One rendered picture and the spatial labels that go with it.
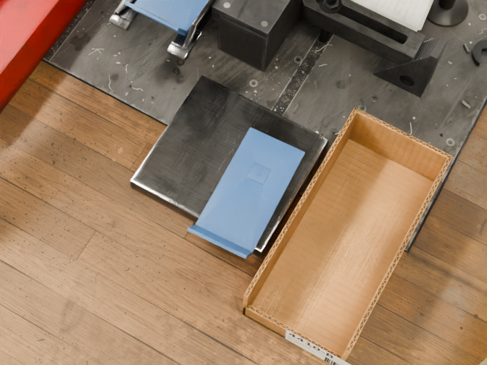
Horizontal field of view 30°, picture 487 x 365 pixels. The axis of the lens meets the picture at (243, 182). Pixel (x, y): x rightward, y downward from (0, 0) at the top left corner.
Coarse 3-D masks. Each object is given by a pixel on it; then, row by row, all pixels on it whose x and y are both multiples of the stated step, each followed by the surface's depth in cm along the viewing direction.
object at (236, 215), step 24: (264, 144) 104; (240, 168) 102; (288, 168) 103; (216, 192) 101; (240, 192) 101; (264, 192) 101; (216, 216) 100; (240, 216) 100; (264, 216) 100; (216, 240) 96; (240, 240) 99
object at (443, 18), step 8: (440, 0) 113; (448, 0) 112; (456, 0) 114; (464, 0) 115; (432, 8) 114; (440, 8) 114; (448, 8) 113; (456, 8) 114; (464, 8) 114; (432, 16) 114; (440, 16) 114; (448, 16) 114; (456, 16) 114; (464, 16) 114; (440, 24) 113; (448, 24) 113; (456, 24) 114
